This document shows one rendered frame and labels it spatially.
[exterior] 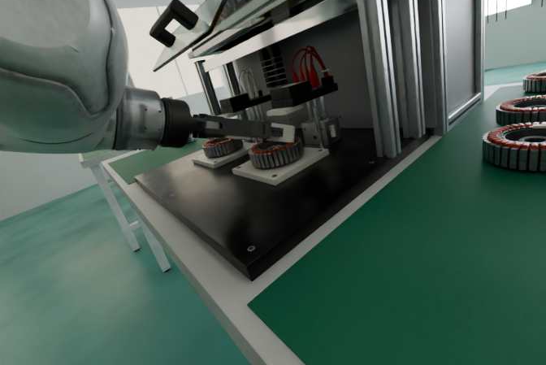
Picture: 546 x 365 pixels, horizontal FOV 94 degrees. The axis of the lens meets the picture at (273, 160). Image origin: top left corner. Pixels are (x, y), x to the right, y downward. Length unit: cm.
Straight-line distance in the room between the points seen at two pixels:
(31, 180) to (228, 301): 500
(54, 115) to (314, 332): 24
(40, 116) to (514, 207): 43
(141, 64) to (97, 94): 515
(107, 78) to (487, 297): 32
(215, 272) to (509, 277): 28
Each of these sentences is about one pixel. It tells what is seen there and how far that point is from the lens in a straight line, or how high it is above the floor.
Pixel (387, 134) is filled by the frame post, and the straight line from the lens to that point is 46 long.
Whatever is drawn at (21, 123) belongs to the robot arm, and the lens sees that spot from 23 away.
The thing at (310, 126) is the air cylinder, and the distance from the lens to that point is 61.
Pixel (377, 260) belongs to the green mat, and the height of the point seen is 75.
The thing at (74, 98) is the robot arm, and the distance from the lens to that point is 20.
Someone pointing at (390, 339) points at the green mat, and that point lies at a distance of 24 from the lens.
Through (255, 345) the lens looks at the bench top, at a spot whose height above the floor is 75.
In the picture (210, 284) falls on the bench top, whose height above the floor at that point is 75.
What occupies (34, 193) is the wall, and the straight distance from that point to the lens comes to 525.
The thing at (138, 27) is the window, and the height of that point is 230.
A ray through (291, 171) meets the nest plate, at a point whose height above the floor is 78.
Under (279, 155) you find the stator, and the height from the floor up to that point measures 81.
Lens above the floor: 95
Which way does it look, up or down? 18 degrees down
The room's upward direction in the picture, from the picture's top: 15 degrees counter-clockwise
